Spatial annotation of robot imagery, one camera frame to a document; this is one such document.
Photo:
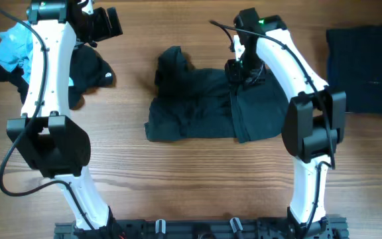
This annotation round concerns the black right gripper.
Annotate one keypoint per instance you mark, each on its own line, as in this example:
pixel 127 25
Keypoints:
pixel 233 75

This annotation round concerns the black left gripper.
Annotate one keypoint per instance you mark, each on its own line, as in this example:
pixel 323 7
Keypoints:
pixel 105 31

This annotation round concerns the dark green t-shirt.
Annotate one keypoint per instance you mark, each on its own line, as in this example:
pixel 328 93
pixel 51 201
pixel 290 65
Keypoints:
pixel 202 103

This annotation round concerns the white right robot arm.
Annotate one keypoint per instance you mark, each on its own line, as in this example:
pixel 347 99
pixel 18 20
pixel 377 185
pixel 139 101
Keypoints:
pixel 315 117

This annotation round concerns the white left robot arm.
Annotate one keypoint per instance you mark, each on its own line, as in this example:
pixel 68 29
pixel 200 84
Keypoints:
pixel 44 134

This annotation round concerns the black garment with logo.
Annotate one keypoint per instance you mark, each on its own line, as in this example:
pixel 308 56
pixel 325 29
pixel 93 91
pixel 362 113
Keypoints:
pixel 87 70

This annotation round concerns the light blue crumpled garment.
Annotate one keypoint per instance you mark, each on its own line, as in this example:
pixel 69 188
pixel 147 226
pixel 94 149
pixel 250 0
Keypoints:
pixel 16 53

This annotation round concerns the folded dark navy garment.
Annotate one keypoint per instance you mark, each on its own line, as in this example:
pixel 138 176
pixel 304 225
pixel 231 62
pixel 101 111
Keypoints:
pixel 355 66

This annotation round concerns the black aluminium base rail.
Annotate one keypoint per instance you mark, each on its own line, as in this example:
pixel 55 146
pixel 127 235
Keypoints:
pixel 336 227

